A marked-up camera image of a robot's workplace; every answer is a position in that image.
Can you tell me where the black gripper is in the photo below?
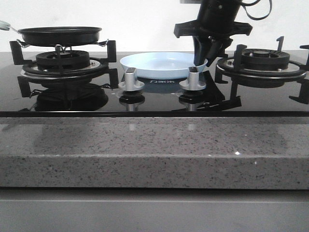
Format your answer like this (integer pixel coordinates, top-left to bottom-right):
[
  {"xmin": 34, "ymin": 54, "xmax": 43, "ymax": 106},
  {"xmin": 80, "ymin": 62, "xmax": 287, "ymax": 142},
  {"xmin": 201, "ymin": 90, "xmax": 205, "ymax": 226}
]
[{"xmin": 174, "ymin": 0, "xmax": 252, "ymax": 67}]

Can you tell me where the light blue plate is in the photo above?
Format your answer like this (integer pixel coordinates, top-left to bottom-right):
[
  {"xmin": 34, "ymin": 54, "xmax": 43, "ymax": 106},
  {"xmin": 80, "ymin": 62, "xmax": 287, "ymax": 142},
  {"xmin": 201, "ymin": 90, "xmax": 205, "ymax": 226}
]
[{"xmin": 120, "ymin": 52, "xmax": 194, "ymax": 80}]

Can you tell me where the black frying pan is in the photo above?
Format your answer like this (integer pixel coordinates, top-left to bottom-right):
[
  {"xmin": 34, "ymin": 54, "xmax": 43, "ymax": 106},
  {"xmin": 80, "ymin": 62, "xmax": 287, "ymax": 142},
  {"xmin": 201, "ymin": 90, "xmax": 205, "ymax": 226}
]
[{"xmin": 0, "ymin": 20, "xmax": 103, "ymax": 47}]

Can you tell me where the right silver stove knob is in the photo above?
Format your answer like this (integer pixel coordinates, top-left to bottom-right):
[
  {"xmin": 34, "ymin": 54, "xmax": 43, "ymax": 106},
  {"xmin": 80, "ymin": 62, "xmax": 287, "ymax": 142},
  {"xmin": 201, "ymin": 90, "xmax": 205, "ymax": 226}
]
[{"xmin": 179, "ymin": 67, "xmax": 206, "ymax": 91}]

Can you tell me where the silver stove knob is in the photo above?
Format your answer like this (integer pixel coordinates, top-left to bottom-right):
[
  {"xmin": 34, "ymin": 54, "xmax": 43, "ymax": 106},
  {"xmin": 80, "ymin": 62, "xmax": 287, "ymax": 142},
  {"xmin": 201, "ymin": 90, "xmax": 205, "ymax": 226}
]
[
  {"xmin": 179, "ymin": 67, "xmax": 206, "ymax": 91},
  {"xmin": 118, "ymin": 68, "xmax": 144, "ymax": 92}
]

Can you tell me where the right black burner grate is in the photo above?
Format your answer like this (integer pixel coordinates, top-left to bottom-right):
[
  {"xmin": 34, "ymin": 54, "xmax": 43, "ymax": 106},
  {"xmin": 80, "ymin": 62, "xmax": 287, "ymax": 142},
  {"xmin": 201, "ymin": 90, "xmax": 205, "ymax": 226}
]
[{"xmin": 214, "ymin": 36, "xmax": 309, "ymax": 104}]

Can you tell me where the black burner grate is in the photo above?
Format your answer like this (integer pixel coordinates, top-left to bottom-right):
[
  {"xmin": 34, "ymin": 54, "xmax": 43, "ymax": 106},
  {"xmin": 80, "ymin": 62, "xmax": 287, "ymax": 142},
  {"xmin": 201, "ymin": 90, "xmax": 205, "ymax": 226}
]
[
  {"xmin": 10, "ymin": 40, "xmax": 118, "ymax": 97},
  {"xmin": 214, "ymin": 36, "xmax": 309, "ymax": 104}
]

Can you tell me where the black glass gas cooktop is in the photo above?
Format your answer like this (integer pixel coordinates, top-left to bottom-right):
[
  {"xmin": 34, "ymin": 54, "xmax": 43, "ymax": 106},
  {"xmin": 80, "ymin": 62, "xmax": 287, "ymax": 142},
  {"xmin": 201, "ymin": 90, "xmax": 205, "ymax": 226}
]
[{"xmin": 0, "ymin": 52, "xmax": 309, "ymax": 117}]

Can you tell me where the left silver stove knob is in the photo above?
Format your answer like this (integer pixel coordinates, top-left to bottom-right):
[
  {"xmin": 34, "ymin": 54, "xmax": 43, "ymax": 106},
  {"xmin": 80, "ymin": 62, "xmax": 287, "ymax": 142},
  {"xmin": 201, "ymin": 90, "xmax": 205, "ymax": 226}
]
[{"xmin": 118, "ymin": 68, "xmax": 144, "ymax": 92}]

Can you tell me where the left black burner grate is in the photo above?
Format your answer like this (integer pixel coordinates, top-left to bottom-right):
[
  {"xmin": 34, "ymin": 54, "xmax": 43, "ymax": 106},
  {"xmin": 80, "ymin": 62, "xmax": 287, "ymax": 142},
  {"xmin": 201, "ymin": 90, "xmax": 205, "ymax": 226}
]
[{"xmin": 10, "ymin": 40, "xmax": 118, "ymax": 97}]

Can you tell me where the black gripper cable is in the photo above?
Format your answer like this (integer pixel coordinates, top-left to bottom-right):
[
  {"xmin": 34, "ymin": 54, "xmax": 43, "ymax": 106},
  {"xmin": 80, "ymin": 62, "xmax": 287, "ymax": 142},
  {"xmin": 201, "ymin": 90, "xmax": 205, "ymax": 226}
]
[{"xmin": 241, "ymin": 0, "xmax": 272, "ymax": 21}]

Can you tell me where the wire pan support ring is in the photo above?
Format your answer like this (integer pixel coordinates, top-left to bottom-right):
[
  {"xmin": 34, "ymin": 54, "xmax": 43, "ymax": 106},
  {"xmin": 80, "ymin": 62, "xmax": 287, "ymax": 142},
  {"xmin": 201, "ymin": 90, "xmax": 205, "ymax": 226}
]
[{"xmin": 16, "ymin": 38, "xmax": 109, "ymax": 54}]

